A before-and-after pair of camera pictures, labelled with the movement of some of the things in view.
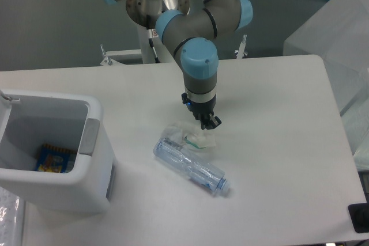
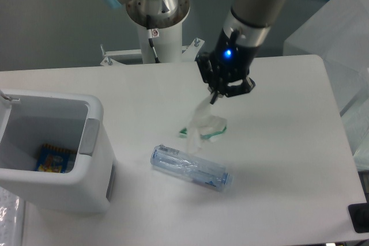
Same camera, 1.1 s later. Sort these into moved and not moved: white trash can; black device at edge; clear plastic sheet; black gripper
Moved: black gripper
Not moved: clear plastic sheet; white trash can; black device at edge
